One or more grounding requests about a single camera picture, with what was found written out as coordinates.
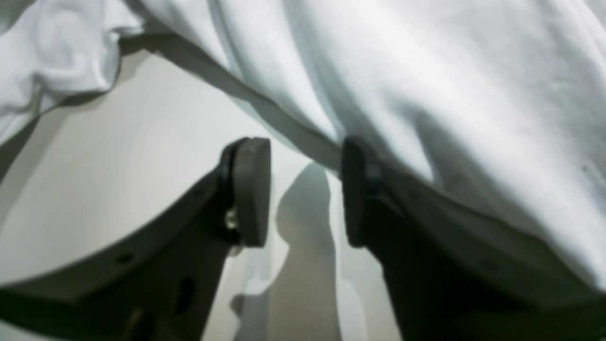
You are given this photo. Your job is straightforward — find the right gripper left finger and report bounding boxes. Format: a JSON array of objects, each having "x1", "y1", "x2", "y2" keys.
[{"x1": 1, "y1": 138, "x2": 271, "y2": 341}]

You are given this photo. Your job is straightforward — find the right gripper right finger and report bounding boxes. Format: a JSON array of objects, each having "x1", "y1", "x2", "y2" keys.
[{"x1": 340, "y1": 136, "x2": 605, "y2": 341}]

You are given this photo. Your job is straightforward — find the white t-shirt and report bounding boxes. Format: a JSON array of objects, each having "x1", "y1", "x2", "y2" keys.
[{"x1": 1, "y1": 0, "x2": 605, "y2": 292}]

